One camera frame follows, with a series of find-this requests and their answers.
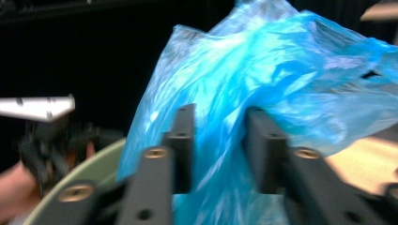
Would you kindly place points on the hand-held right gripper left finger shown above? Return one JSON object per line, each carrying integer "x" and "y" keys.
{"x": 156, "y": 181}

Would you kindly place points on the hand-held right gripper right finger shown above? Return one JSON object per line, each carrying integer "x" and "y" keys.
{"x": 313, "y": 187}

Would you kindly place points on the olive green trash bin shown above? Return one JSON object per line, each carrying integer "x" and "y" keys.
{"x": 90, "y": 173}

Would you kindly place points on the blue plastic bag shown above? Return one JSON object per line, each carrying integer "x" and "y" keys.
{"x": 250, "y": 72}

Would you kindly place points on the beige panel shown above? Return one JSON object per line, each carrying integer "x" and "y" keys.
{"x": 380, "y": 12}

